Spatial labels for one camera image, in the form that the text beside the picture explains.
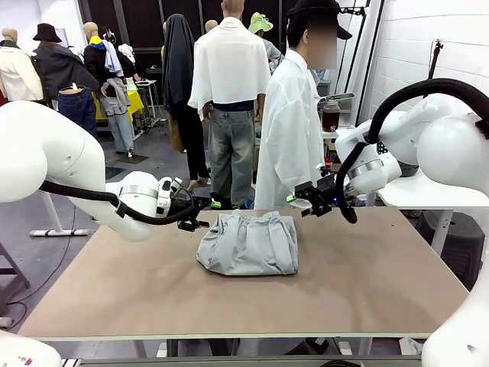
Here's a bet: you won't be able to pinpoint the black plastic stool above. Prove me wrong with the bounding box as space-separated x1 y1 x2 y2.
431 217 486 287

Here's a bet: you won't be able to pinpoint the grey training pants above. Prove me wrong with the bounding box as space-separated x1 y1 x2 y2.
196 209 299 277

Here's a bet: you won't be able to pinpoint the mannequin in cream coat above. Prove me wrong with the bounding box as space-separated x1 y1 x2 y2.
0 28 44 104

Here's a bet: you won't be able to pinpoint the small white work table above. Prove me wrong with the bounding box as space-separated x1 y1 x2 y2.
133 78 165 129

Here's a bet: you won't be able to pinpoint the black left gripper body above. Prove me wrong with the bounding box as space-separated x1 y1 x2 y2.
170 190 199 222

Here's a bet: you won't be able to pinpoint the black tripod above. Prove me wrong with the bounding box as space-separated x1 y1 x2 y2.
427 39 445 80

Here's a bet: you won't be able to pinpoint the black bucket hat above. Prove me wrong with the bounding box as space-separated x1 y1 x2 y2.
32 23 63 44

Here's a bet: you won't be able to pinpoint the mannequin in white shirt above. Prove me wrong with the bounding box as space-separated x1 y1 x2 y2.
187 0 272 210

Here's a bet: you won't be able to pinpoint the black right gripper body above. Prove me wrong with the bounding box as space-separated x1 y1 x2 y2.
315 175 339 209

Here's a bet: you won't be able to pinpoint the mannequin in black yellow jacket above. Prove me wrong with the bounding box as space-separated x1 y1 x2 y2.
83 21 137 91

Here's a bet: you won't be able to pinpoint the person in white shirt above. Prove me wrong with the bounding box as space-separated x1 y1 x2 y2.
254 0 353 210

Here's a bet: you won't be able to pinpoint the light green hat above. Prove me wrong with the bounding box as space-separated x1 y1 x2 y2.
248 11 274 35

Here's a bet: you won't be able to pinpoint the yellow table cloth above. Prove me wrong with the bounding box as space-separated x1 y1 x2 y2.
93 89 145 120

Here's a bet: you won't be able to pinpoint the mannequin in black cloak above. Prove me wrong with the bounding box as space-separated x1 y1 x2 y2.
161 14 204 183

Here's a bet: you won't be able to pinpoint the white hat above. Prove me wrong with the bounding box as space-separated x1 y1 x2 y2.
117 43 137 65

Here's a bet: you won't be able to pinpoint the mannequin in light blue jeans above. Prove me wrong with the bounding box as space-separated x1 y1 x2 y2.
100 78 135 154

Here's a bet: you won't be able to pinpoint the grey metal stand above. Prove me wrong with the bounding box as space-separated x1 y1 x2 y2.
0 242 31 318

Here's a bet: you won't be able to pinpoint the right arm black cable sleeve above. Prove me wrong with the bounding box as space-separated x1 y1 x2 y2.
335 78 489 225

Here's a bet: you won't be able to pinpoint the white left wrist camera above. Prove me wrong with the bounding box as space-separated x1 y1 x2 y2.
158 176 184 202

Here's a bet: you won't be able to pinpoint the half mannequin in dark jeans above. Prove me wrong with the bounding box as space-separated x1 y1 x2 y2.
57 83 99 138

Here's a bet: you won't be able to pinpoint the aluminium frame rail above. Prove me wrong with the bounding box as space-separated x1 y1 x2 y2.
60 354 423 367

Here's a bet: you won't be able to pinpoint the brown glass jar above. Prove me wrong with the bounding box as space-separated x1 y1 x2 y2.
322 101 341 133

